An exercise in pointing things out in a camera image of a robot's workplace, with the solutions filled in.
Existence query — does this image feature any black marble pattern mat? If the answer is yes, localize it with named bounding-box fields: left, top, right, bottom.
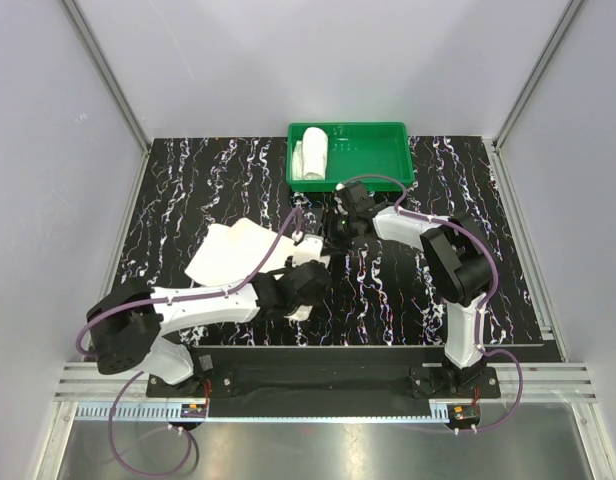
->
left=114, top=136, right=562, bottom=362

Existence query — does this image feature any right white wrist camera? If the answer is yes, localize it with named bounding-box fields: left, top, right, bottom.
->
left=334, top=183, right=348, bottom=212

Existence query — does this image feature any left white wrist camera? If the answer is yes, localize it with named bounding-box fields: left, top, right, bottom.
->
left=291, top=233, right=324, bottom=267

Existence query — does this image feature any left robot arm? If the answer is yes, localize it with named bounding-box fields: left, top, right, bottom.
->
left=86, top=260, right=332, bottom=385

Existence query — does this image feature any aluminium frame post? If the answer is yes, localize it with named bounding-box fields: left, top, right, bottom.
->
left=492, top=0, right=587, bottom=151
left=58, top=0, right=152, bottom=152

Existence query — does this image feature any green plastic tray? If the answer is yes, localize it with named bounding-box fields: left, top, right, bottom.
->
left=286, top=122, right=415, bottom=193

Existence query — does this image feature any white towel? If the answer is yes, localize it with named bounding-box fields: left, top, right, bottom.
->
left=290, top=127, right=328, bottom=181
left=183, top=217, right=314, bottom=324

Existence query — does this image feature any right aluminium frame post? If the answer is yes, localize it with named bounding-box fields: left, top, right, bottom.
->
left=492, top=0, right=587, bottom=151

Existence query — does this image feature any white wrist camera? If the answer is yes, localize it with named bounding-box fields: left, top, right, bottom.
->
left=291, top=233, right=324, bottom=267
left=334, top=183, right=348, bottom=212

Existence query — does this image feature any left aluminium frame post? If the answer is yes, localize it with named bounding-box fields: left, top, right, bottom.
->
left=58, top=0, right=152, bottom=152

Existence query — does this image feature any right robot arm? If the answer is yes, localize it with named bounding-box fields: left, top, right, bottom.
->
left=326, top=179, right=499, bottom=394

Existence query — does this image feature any white slotted cable duct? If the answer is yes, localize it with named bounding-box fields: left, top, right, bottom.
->
left=75, top=402, right=208, bottom=422

